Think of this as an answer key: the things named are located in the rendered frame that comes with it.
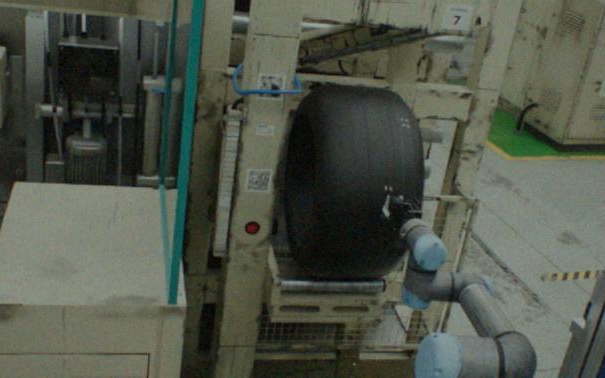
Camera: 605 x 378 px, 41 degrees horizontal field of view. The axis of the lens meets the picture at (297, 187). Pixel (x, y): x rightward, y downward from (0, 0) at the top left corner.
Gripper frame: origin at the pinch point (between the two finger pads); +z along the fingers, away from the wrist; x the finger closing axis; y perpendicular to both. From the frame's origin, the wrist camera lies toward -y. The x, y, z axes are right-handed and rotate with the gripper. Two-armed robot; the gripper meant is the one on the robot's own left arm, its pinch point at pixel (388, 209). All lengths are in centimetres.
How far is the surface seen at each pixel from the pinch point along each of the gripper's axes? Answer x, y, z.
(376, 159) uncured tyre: 3.9, 12.6, 5.4
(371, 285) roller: -5.1, -32.8, 17.4
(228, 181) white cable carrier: 42.0, -2.3, 23.0
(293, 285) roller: 19.9, -33.1, 17.1
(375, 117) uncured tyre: 2.8, 22.0, 15.0
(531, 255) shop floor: -173, -108, 206
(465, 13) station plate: -31, 50, 44
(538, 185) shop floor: -229, -99, 310
